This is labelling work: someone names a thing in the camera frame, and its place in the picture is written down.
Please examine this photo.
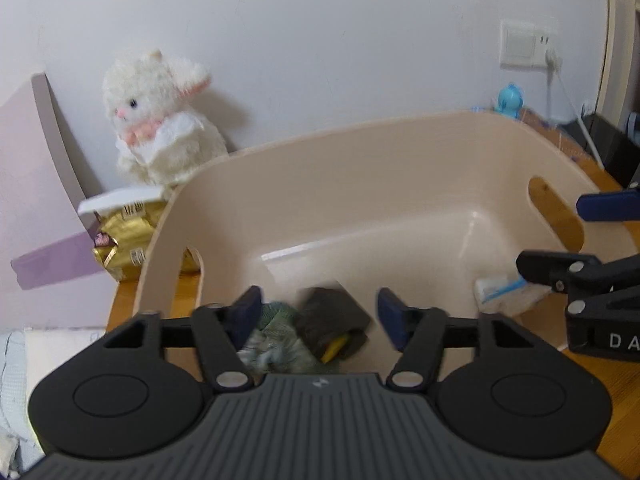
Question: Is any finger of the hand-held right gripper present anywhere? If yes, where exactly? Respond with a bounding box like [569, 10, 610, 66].
[575, 188, 640, 222]
[515, 249, 640, 319]

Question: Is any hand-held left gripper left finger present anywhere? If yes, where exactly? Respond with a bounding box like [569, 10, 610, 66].
[102, 286, 264, 394]

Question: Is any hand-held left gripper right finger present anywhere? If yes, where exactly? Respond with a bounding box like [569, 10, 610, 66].
[377, 287, 539, 391]

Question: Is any white blue tissue pack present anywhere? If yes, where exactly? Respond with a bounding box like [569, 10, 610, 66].
[474, 271, 552, 319]

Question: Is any dark grey sponge block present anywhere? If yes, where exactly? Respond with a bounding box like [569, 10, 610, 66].
[294, 287, 372, 362]

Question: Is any beige plastic basket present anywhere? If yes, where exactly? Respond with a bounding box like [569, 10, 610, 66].
[132, 109, 638, 376]

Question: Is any green crumpled cloth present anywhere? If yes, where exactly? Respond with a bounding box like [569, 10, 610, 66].
[236, 302, 322, 375]

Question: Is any black box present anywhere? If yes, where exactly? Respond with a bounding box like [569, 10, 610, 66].
[581, 112, 640, 189]

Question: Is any yellow small item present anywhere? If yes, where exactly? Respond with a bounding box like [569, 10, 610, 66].
[320, 335, 349, 364]

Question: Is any blue toy figure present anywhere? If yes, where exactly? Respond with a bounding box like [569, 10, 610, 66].
[494, 82, 526, 119]

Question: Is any gold snack packet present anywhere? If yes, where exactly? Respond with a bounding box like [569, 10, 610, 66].
[92, 199, 202, 282]

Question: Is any white paper card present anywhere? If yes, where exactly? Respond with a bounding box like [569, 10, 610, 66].
[78, 184, 166, 217]

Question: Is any white plush cat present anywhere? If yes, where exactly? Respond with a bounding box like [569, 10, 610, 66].
[102, 48, 231, 189]

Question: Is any white bedding cloth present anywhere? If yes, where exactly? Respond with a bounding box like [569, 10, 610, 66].
[0, 327, 107, 477]

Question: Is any pink board panel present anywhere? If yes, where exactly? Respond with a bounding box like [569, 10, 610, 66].
[0, 72, 119, 332]

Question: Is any white plug with cable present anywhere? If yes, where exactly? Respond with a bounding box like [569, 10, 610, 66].
[544, 48, 604, 169]

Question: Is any wooden door frame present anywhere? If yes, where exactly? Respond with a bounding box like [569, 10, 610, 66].
[599, 0, 640, 132]

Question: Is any white wall socket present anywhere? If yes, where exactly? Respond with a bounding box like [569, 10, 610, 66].
[499, 18, 559, 69]

